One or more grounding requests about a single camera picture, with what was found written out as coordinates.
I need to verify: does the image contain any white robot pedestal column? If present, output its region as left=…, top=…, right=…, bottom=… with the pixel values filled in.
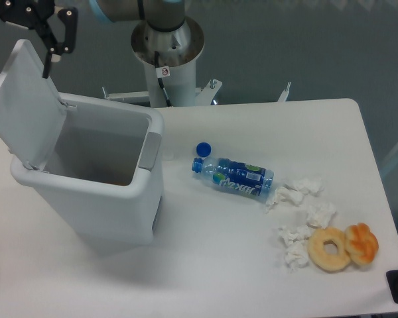
left=131, top=17, right=204, bottom=108

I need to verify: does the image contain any white trash can body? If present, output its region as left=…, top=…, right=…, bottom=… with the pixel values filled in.
left=11, top=93, right=164, bottom=244

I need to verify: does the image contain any plain ring doughnut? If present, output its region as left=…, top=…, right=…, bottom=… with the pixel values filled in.
left=307, top=227, right=351, bottom=272

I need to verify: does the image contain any orange glazed pastry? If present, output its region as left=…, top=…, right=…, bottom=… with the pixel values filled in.
left=344, top=223, right=379, bottom=266

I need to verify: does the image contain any crumpled white tissue lower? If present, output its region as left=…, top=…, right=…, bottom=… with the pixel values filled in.
left=277, top=225, right=312, bottom=273

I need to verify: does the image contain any crumpled white tissue middle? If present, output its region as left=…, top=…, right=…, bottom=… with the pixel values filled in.
left=306, top=203, right=336, bottom=229

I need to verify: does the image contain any crumpled white tissue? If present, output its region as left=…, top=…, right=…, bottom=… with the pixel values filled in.
left=277, top=225, right=312, bottom=273
left=265, top=177, right=324, bottom=213
left=306, top=203, right=336, bottom=229

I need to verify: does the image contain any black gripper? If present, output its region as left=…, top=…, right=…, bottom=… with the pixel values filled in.
left=0, top=0, right=78, bottom=79

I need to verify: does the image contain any white trash can lid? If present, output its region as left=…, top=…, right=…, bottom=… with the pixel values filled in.
left=0, top=39, right=77, bottom=173

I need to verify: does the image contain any blue bottle cap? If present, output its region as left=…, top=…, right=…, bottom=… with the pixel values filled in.
left=196, top=142, right=212, bottom=157

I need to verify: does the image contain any blue plastic water bottle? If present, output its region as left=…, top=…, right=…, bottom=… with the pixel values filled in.
left=192, top=157, right=274, bottom=201

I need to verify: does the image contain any black cable on pedestal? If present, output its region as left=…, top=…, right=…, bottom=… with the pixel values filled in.
left=154, top=51, right=173, bottom=108

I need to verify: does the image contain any crumpled white tissue upper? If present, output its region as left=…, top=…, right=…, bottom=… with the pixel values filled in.
left=265, top=177, right=324, bottom=213

